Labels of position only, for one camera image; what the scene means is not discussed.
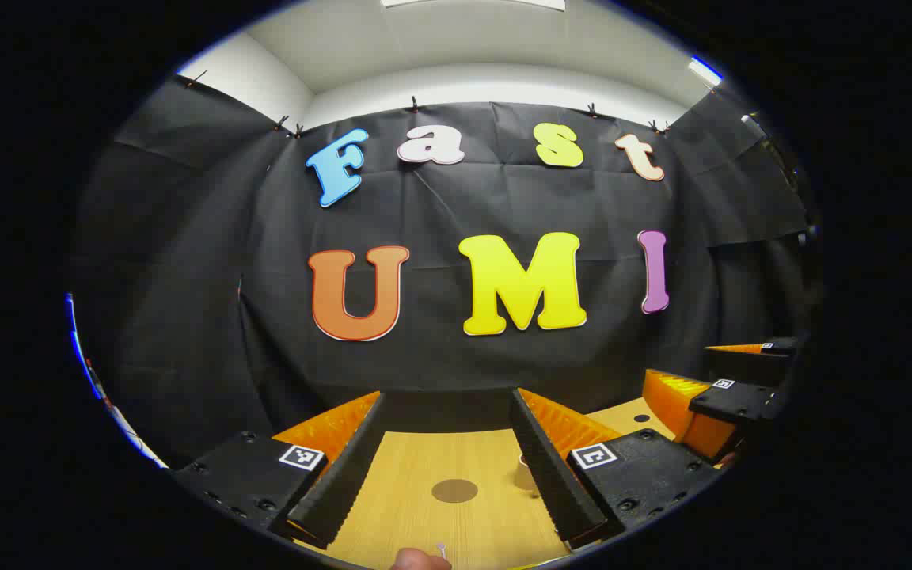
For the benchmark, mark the brown round coaster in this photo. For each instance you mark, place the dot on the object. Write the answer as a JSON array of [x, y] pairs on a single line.
[[454, 491]]

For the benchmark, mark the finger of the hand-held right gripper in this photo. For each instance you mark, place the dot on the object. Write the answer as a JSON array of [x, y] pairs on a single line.
[[757, 364], [733, 402]]

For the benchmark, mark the wooden desktop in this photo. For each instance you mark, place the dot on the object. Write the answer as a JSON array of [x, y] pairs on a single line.
[[424, 459]]

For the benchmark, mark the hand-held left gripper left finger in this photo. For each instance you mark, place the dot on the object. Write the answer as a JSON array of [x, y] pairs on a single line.
[[345, 475]]

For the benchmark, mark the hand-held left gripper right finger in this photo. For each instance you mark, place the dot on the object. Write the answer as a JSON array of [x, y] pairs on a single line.
[[551, 475]]

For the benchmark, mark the ceiling light panel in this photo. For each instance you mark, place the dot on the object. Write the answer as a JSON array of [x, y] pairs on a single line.
[[472, 3], [705, 71]]

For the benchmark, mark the beige cup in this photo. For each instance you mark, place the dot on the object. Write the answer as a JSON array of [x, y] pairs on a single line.
[[525, 473]]

